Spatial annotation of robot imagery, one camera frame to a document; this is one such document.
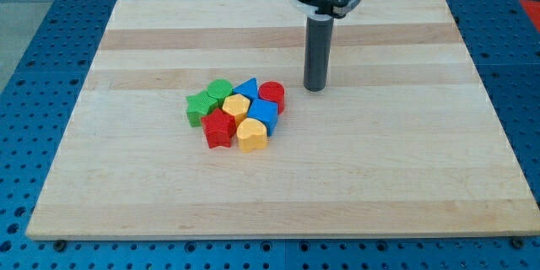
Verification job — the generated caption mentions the green cylinder block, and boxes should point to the green cylinder block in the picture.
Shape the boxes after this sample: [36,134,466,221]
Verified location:
[207,78,233,107]

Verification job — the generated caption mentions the blue cube block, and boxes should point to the blue cube block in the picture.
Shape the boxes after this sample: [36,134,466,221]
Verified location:
[247,99,278,137]

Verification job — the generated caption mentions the light wooden board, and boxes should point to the light wooden board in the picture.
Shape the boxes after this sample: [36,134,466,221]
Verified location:
[26,0,539,240]

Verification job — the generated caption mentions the red star block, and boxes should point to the red star block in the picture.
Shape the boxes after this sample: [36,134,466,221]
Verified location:
[201,108,236,149]

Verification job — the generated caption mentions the red cylinder block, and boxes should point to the red cylinder block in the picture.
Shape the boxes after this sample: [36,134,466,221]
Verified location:
[258,81,286,114]

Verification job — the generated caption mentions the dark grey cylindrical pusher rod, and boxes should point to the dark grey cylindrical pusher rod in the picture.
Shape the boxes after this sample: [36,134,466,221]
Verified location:
[304,19,333,92]

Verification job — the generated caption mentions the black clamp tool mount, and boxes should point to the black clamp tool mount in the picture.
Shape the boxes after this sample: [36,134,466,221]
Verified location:
[290,0,362,21]

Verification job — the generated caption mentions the yellow heart block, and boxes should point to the yellow heart block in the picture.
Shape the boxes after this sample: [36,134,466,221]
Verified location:
[236,118,267,153]

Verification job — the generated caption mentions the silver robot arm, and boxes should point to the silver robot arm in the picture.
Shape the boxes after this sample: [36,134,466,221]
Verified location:
[289,0,362,92]

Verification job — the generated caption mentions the green star block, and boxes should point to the green star block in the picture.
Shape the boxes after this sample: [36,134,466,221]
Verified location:
[186,90,219,127]

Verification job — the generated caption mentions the blue triangle block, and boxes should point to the blue triangle block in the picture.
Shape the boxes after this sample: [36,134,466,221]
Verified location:
[233,78,259,101]

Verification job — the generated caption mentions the yellow hexagon block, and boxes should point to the yellow hexagon block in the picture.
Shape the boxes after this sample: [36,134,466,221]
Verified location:
[222,94,251,126]

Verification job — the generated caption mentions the blue perforated metal table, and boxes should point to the blue perforated metal table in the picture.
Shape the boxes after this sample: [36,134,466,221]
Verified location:
[1,0,539,269]

